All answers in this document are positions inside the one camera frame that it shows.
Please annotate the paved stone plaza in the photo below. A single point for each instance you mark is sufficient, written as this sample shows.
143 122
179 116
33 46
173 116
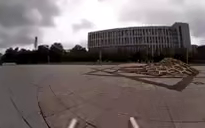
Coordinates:
106 100

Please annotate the long curved multistorey building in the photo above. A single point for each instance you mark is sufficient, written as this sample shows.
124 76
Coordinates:
140 36

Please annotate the row of trees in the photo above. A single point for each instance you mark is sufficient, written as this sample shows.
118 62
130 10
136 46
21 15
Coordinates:
40 55

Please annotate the robot's own part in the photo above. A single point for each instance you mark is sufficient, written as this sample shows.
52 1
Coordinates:
72 123
134 122

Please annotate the tall pole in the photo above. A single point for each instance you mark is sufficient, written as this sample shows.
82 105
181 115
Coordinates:
35 42

